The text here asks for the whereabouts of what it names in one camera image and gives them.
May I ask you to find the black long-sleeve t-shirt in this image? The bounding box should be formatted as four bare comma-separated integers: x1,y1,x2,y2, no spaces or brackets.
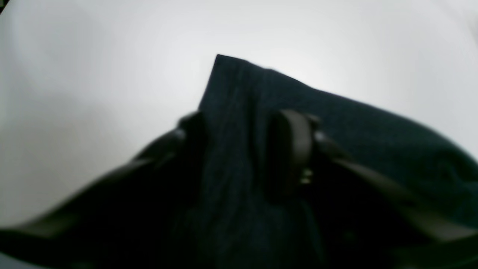
175,55,477,269

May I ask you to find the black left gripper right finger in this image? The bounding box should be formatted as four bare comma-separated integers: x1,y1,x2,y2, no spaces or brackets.
267,109,477,269

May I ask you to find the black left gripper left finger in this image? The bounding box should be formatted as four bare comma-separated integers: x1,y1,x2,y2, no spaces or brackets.
1,112,207,269

